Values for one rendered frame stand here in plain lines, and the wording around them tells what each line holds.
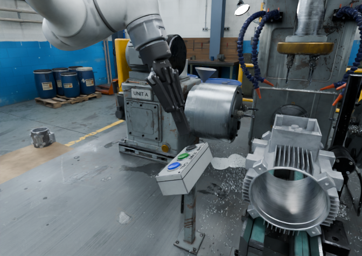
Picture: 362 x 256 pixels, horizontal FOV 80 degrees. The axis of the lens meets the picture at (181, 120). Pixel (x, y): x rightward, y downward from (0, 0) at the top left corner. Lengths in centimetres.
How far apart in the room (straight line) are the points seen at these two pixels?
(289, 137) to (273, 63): 62
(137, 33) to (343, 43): 85
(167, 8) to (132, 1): 653
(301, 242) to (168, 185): 32
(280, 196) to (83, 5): 68
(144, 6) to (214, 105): 47
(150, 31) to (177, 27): 634
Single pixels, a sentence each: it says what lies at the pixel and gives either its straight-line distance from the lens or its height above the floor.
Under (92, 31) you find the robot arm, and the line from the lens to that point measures 59.
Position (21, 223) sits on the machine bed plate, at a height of 80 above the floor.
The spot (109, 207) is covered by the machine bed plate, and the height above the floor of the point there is 80.
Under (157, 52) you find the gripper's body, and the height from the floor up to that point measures 131.
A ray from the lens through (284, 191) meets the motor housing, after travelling 71.
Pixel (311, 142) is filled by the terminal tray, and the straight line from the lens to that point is 57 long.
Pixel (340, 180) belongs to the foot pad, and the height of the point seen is 107.
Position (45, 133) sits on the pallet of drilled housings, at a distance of 304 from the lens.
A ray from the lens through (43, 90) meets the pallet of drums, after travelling 567.
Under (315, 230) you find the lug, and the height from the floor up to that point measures 96.
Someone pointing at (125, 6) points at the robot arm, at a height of 141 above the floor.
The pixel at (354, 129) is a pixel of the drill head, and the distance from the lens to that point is 91.
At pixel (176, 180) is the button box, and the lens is 48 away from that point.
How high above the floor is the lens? 134
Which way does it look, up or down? 20 degrees down
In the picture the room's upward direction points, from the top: straight up
